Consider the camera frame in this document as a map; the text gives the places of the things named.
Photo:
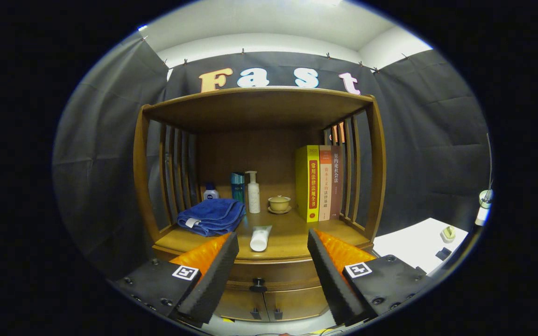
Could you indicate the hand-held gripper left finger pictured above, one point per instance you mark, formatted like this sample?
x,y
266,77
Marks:
x,y
213,284

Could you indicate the wooden cabinet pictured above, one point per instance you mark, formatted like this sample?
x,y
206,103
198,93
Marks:
x,y
255,107

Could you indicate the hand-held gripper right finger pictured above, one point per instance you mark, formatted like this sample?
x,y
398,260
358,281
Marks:
x,y
334,284

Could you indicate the teal blue bottle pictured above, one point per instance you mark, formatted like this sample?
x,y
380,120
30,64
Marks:
x,y
237,186

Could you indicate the beige lidded teacup with saucer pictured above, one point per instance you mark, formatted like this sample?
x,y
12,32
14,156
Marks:
x,y
279,204

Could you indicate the white pump bottle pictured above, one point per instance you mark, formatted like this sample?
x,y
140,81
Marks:
x,y
253,196

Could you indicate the black backdrop cloth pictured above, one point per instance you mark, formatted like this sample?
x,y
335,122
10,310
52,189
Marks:
x,y
418,140

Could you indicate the small white blue-capped bottle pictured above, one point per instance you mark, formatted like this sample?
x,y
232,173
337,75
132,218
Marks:
x,y
210,192

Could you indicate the yellow book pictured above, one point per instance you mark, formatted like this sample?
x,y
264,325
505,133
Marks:
x,y
306,186

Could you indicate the pale yellow tape roll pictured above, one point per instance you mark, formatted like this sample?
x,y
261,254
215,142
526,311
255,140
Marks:
x,y
448,234

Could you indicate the small black block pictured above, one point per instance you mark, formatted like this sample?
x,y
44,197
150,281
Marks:
x,y
443,254

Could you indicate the wooden cabinet door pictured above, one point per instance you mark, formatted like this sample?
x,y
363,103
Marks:
x,y
297,303
241,305

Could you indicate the white side cabinet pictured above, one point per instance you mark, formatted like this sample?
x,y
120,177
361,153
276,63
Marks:
x,y
414,245

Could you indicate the white green cosmetic tube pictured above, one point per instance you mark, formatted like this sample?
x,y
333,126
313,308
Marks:
x,y
259,239

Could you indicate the brown book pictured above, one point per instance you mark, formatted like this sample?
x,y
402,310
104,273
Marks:
x,y
336,186

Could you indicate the small white container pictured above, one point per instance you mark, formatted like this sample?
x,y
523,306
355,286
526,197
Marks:
x,y
484,200

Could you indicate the orange white book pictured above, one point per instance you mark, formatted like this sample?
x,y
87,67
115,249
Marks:
x,y
325,186

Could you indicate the blue folded towel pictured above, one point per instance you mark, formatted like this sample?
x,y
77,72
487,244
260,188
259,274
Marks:
x,y
213,214

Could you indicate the wooden drawer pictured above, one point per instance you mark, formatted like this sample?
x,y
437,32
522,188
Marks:
x,y
273,270

